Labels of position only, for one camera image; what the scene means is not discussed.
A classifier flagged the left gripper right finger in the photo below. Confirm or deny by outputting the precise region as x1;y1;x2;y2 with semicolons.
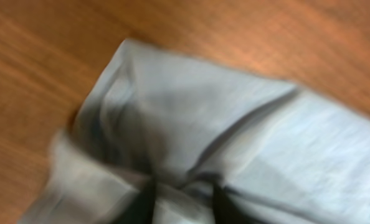
212;184;259;224

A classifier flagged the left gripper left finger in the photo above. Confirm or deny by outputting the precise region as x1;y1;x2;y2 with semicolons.
110;179;157;224

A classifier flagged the light blue t-shirt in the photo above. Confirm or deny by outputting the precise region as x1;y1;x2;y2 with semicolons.
21;40;370;223

